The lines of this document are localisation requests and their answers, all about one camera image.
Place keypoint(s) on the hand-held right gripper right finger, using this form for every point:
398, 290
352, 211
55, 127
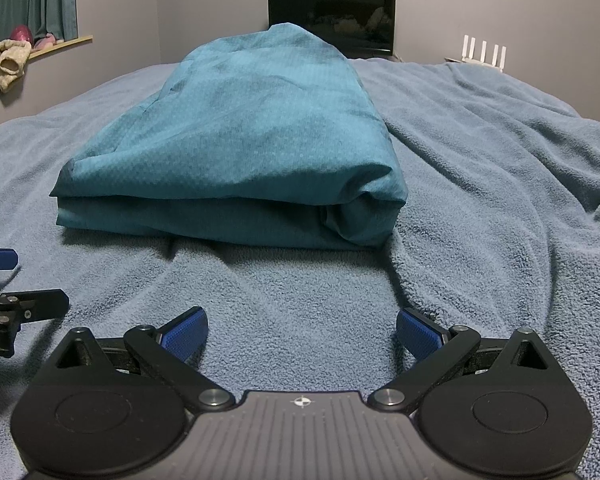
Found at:
420, 332

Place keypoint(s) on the wooden window sill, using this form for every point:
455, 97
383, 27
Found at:
70, 42

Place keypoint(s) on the small white side table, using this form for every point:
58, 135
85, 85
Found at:
452, 60

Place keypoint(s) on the black monitor screen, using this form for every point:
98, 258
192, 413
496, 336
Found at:
330, 10

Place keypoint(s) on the beige knitted cloth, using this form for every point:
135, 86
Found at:
7, 62

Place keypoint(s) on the blue fleece blanket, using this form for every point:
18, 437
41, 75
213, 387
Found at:
480, 185

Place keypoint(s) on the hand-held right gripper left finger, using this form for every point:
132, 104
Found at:
185, 332

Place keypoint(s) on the teal zip jacket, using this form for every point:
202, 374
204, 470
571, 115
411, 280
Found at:
240, 135

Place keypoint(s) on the dark pink round object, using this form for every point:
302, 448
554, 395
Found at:
21, 34

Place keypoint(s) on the white router with antennas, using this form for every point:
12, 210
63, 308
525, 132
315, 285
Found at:
482, 55

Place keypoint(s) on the light pink object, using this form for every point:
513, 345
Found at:
45, 41

